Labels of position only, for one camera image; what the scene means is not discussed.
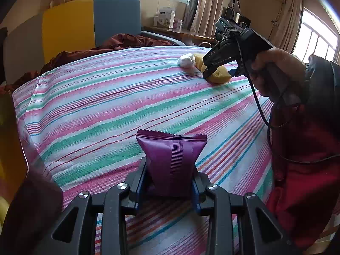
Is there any yellow sponge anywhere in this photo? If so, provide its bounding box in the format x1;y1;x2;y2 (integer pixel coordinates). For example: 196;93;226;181
207;66;232;84
193;54;206;73

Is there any white plastic wrap ball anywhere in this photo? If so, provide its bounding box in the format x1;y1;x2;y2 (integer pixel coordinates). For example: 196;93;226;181
177;54;196;68

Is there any purple snack packet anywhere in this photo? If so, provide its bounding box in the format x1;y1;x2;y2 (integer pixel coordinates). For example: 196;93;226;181
136;130;207;197

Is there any person right hand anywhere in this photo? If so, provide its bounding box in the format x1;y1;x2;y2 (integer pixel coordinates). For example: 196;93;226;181
249;47;308;104

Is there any wooden side desk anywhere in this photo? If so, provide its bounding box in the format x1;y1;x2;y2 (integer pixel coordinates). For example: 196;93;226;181
142;27;217;47

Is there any gold interior storage box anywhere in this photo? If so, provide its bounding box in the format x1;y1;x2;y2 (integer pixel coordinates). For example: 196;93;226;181
1;92;63;254

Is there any pink checked curtain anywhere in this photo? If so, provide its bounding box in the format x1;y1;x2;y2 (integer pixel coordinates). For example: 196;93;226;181
190;0;224;36

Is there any red jacket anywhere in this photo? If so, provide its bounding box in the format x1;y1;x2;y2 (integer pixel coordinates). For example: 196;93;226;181
267;55;339;250

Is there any white appliance box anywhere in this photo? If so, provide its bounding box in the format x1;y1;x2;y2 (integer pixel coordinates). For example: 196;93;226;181
153;7;175;29

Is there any maroon blanket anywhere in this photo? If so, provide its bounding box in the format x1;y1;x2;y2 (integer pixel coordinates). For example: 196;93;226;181
1;33;175;95

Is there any striped bed sheet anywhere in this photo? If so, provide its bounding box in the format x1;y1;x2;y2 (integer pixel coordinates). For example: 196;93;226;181
13;46;273;205

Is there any black cable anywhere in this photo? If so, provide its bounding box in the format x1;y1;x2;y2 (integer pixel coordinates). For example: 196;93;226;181
234;37;340;165

